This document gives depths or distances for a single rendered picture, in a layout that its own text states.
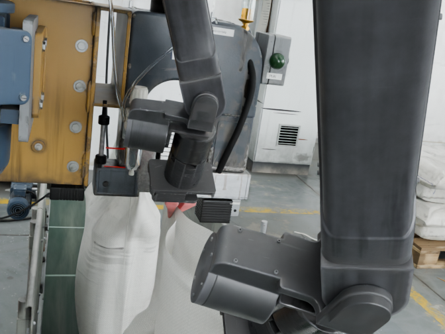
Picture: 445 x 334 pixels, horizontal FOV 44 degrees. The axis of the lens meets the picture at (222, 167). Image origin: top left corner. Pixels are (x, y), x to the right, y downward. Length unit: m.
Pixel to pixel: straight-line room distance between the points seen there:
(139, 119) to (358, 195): 0.50
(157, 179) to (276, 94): 3.95
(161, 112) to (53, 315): 1.18
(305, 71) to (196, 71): 4.12
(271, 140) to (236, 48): 3.86
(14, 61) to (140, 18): 0.30
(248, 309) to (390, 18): 0.25
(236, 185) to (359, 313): 0.71
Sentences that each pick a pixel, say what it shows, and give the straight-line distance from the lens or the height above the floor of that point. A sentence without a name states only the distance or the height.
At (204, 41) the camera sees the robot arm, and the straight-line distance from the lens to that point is 0.73.
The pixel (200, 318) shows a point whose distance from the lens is 0.69.
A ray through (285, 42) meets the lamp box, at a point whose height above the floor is 1.32.
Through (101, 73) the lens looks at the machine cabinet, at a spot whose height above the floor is 0.84.
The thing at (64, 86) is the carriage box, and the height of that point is 1.20.
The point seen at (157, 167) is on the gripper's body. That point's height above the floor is 1.11.
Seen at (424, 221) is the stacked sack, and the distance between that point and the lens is 3.53.
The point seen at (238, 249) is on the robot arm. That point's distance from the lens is 0.41.
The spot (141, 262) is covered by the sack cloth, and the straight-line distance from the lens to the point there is 1.38.
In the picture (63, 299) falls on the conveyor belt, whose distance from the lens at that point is 1.93.
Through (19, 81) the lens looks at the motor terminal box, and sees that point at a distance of 0.74.
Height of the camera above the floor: 1.37
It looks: 16 degrees down
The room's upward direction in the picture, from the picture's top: 8 degrees clockwise
